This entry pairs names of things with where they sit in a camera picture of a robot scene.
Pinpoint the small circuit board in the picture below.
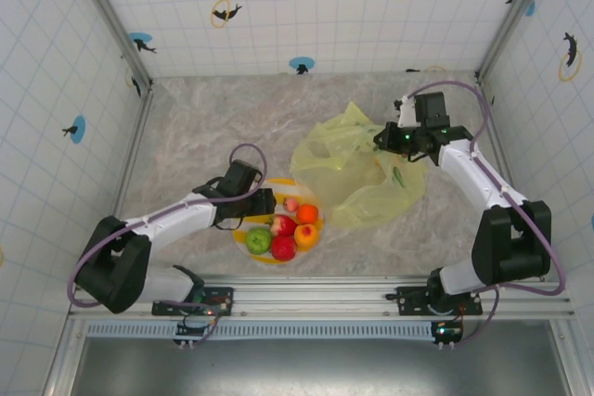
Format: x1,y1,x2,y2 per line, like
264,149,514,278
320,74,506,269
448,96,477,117
431,319,464,347
174,319,220,347

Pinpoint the green apple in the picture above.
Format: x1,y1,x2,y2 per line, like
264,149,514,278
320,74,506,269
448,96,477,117
245,226,273,256

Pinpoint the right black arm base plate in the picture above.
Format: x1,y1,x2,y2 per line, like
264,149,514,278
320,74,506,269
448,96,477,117
396,285,484,317

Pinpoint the aluminium mounting rail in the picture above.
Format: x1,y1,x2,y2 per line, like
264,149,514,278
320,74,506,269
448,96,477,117
68,275,576,321

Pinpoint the whole red apple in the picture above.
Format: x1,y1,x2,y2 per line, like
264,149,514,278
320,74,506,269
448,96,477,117
270,235,299,262

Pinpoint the yellow white striped plate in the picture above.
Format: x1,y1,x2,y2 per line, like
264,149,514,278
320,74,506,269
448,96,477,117
231,177,327,266

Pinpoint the left small circuit board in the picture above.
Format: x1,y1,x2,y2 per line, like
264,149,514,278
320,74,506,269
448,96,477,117
174,319,220,347

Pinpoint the yellow red peach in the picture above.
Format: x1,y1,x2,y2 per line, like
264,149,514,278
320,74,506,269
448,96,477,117
293,223,321,249

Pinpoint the grey metal panel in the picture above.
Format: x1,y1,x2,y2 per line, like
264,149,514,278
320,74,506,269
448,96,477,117
69,338,572,396

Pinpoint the left aluminium corner post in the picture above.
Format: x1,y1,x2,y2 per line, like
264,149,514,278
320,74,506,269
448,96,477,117
64,0,154,91

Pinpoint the white slotted cable duct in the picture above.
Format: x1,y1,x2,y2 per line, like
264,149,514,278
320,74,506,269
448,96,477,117
85,321,440,340

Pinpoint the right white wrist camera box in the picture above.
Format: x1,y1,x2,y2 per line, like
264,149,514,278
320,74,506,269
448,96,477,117
393,94,420,129

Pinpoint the right aluminium table edge bar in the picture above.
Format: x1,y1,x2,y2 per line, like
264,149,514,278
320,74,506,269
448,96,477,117
475,75,519,202

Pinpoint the left aluminium table edge bar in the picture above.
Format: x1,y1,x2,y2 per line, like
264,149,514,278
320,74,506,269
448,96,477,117
113,89,155,207

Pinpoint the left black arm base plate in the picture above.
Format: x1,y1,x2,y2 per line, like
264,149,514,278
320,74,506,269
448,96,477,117
151,287,235,318

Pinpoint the aluminium corner post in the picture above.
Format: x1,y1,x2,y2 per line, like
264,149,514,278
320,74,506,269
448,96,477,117
64,0,154,91
475,0,558,80

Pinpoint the right aluminium corner post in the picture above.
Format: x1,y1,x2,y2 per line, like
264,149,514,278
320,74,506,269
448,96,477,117
475,0,558,80

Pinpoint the right small circuit board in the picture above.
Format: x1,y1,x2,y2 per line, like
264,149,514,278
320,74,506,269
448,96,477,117
431,319,464,347

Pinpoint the aluminium table edge bar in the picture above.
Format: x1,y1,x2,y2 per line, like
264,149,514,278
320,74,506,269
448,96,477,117
113,89,155,207
475,75,519,202

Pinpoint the yellow avocado print plastic bag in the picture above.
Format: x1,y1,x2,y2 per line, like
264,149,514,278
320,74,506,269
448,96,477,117
290,101,427,230

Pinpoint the red orange tangerine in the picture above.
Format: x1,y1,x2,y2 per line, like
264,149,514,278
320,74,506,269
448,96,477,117
295,203,320,225

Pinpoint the cut red apple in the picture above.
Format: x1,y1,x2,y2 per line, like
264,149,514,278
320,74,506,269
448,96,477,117
267,213,299,237

